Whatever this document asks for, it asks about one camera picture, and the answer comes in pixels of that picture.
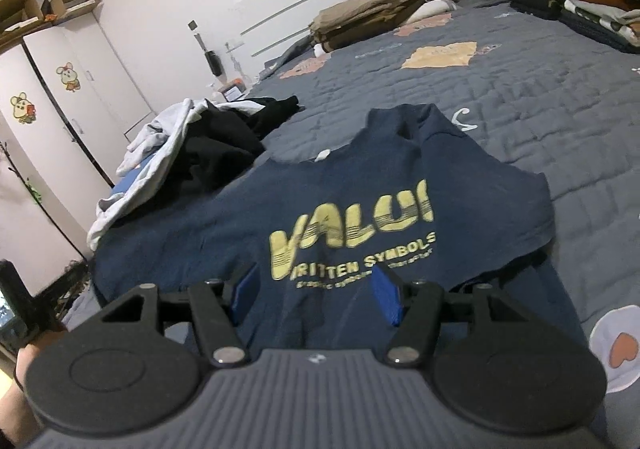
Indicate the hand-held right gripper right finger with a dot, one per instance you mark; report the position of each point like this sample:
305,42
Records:
385,294

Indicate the folded khaki brown duvet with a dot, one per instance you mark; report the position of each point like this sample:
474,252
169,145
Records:
375,14

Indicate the pale white sweatshirt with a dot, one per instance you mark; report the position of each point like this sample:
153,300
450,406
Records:
107,219

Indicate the small white pillow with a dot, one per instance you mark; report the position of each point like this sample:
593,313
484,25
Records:
435,6

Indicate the white wall socket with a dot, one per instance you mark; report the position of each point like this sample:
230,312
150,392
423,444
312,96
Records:
235,46

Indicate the black garment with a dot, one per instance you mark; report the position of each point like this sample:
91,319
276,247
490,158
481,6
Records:
272,111

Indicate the navy printed t-shirt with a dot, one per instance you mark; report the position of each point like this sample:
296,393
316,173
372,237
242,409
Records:
350,179

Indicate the person's left forearm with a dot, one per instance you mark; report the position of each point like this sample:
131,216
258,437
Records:
15,419

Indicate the person's left hand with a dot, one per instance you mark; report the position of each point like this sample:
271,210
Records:
35,359

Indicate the black clothes rack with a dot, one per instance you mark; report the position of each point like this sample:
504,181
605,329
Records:
50,219

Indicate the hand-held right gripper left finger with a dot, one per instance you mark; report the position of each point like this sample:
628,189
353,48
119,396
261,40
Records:
247,286

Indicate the grey rabbit sticker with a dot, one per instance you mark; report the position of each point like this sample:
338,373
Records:
68,77

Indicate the light grey hoodie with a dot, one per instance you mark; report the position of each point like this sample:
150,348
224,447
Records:
155,124

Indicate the white wardrobe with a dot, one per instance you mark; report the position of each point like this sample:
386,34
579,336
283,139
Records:
100,94

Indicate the white headboard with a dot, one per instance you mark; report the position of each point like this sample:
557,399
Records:
350,1

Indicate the white orange box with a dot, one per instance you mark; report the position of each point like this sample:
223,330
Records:
232,90

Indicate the grey printed quilt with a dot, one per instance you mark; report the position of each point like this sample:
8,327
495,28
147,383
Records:
550,129

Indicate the black hair brush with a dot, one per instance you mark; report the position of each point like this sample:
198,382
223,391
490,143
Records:
212,59

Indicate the blue printed pillow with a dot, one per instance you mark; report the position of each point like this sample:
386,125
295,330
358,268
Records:
132,179

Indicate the yellow rabbit sticker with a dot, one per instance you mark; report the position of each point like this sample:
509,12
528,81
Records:
22,108

